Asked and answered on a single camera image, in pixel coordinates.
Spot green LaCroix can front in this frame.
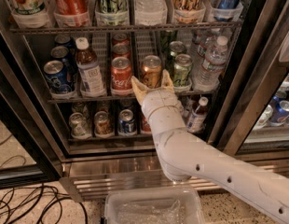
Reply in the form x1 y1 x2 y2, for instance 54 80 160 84
172 54 192 87

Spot clear plastic bin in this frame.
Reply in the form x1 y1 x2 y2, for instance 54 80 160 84
103 186 205 224

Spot black floor cables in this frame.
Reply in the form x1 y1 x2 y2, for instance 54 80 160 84
0 133 89 224

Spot middle wire shelf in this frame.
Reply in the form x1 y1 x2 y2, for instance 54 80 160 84
47 91 217 104

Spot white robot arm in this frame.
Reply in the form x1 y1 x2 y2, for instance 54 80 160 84
131 70 289 224

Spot blue Pepsi can front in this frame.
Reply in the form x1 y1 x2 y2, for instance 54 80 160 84
43 60 74 94

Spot steel fridge vent grille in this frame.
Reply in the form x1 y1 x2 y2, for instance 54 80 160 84
60 152 289 202

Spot right fridge glass door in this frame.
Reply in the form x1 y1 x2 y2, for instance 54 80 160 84
216 0 289 157

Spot wire shelf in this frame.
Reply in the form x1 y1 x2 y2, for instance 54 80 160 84
47 91 217 104
9 21 242 35

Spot top wire shelf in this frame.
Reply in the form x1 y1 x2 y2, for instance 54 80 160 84
9 21 242 35

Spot green can bottom shelf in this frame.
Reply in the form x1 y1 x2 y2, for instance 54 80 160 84
69 112 90 139

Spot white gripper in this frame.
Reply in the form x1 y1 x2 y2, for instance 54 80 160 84
131 69 185 135

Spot tea bottle bottom shelf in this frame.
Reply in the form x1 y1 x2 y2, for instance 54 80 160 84
186 96 209 133

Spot iced tea bottle white cap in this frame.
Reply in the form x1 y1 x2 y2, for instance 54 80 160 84
76 37 104 97

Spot blue pepsi can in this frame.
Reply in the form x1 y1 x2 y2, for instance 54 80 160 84
50 46 75 73
43 60 74 94

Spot red can bottom shelf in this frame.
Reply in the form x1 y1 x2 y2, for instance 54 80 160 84
141 114 151 134

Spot gold can bottom shelf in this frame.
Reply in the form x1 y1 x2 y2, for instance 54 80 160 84
94 111 113 135

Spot blue can bottom shelf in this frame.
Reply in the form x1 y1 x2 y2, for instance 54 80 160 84
118 109 136 134

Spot green lacroix can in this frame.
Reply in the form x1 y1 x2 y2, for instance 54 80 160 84
166 41 186 75
172 54 192 87

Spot orange gold soda can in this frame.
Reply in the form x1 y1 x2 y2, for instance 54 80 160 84
141 55 162 89

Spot red Coca-Cola can front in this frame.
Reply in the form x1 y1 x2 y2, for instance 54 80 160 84
111 57 132 91

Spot clear water bottle middle shelf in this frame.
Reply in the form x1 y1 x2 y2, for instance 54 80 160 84
194 35 228 92

